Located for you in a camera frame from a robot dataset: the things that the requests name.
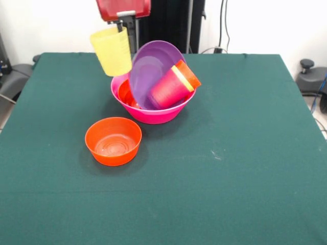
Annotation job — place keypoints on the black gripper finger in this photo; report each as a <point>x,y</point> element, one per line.
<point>119,26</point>
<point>131,35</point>

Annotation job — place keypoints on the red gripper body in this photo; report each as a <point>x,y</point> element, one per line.
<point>122,7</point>

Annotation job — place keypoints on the pale yellow cup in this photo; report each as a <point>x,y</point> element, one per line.
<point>112,53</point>

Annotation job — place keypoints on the purple bowl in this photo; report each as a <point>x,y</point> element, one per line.
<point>148,71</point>

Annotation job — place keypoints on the large orange bowl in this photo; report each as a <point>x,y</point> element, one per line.
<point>124,94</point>

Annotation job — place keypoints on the bright yellow cup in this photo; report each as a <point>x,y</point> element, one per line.
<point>182,77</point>

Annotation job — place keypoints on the purple cup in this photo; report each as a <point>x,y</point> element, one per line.
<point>168,92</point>

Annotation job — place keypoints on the small pink-red bowl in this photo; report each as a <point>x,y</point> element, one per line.
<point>134,103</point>

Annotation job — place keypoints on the orange cup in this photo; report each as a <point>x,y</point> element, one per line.
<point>190,75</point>

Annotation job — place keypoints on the large pink bowl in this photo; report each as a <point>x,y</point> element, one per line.
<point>153,116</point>

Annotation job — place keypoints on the small orange bowl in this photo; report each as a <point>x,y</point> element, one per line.
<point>113,157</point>

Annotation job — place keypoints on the dark green tablecloth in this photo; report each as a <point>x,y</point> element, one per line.
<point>163,204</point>

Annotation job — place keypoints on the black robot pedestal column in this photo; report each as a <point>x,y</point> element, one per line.
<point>168,25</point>

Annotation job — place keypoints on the black pedestal foot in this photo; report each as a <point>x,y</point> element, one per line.
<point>15,76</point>
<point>311,79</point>

